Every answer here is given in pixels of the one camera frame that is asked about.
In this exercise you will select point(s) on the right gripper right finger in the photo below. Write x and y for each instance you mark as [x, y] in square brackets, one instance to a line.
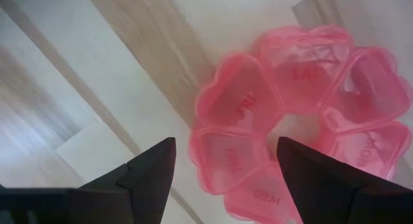
[316, 185]

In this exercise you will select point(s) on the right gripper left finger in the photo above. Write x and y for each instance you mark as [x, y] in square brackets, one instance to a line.
[151, 172]

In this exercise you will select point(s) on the pink round pill organizer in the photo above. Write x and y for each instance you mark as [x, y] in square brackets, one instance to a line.
[245, 101]

